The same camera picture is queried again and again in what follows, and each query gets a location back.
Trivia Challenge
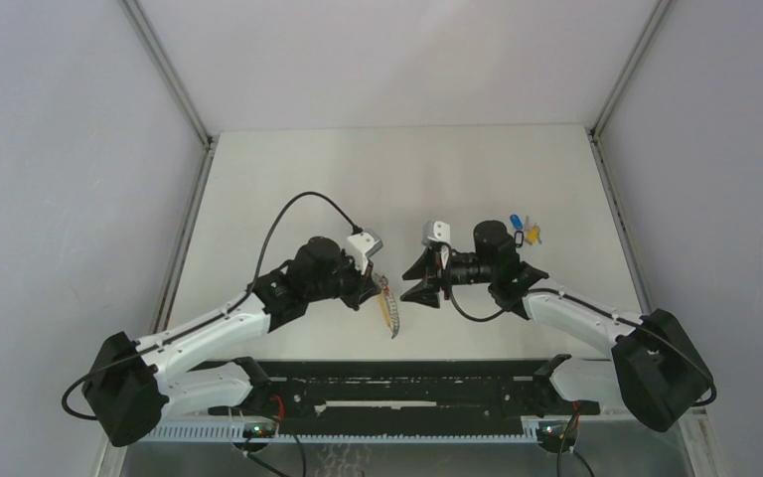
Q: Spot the aluminium frame post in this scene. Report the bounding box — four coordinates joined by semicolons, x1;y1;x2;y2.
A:
94;0;219;477
586;0;731;477

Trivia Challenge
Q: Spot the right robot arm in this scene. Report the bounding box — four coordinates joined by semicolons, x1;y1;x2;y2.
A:
400;220;718;432

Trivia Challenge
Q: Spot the left aluminium frame post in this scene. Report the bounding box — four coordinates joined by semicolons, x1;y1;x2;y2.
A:
94;0;219;477

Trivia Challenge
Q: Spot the blue key tag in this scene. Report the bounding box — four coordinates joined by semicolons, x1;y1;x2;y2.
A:
510;214;524;231

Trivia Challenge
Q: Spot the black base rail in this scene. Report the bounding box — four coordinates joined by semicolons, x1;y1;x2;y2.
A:
207;358;603;439

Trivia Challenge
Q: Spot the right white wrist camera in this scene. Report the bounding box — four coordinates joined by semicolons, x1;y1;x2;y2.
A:
422;221;452;269

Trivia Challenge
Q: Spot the camera cable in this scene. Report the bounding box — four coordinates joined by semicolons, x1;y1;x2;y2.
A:
61;191;365;422
443;262;718;408

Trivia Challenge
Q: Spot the right aluminium frame post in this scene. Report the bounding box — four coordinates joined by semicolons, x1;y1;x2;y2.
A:
586;0;731;477

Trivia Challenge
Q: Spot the white cable duct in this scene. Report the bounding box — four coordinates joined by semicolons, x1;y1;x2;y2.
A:
139;420;541;444

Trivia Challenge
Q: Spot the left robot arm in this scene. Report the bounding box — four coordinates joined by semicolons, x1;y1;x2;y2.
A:
81;230;382;447

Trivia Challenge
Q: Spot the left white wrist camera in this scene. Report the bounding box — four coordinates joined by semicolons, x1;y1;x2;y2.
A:
345;229;383;274

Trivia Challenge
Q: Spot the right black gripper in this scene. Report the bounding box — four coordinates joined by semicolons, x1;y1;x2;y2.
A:
399;246;496;308

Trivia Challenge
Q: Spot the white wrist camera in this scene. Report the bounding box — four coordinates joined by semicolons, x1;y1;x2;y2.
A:
422;221;452;269
345;229;383;274

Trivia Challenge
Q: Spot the left camera cable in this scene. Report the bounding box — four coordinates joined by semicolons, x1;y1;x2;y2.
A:
61;191;365;422

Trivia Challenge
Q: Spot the metal keyring with small rings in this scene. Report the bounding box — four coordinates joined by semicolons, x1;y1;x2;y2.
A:
373;273;400;339

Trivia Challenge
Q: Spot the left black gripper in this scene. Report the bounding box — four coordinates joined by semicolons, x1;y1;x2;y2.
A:
306;248;381;311

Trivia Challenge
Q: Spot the yellow key tag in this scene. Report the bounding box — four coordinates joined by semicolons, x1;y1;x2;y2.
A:
524;224;541;245

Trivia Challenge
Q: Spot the right camera cable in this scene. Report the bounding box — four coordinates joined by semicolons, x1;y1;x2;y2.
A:
443;262;718;408

